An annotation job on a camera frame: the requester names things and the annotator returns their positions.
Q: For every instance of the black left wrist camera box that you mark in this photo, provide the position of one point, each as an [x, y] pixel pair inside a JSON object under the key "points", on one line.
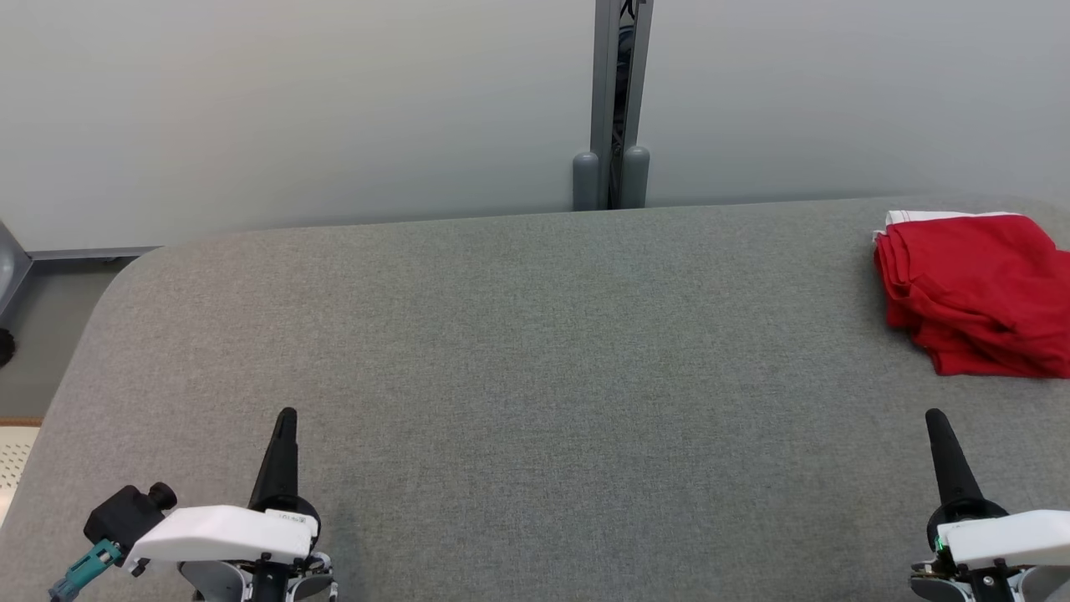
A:
{"points": [[125, 514]]}

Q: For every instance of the red shorts white trim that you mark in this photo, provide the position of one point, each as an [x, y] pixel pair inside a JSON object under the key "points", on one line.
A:
{"points": [[961, 267]]}

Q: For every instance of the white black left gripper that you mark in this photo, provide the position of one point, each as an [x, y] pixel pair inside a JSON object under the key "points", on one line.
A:
{"points": [[217, 535]]}

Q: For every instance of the white perforated board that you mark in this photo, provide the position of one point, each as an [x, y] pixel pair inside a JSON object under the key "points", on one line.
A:
{"points": [[15, 460]]}

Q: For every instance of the grey partition post with feet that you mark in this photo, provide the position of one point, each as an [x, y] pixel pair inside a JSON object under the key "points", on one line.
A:
{"points": [[613, 84]]}

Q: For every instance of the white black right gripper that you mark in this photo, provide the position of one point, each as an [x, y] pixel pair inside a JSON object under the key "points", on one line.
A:
{"points": [[1011, 539]]}

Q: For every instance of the black caster wheel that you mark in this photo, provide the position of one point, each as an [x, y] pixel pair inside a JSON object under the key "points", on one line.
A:
{"points": [[6, 347]]}

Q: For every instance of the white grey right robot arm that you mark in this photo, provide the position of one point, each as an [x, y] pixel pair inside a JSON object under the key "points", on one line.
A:
{"points": [[1045, 585]]}

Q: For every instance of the grey partition foot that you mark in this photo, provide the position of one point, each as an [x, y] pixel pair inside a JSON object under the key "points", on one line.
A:
{"points": [[10, 267]]}

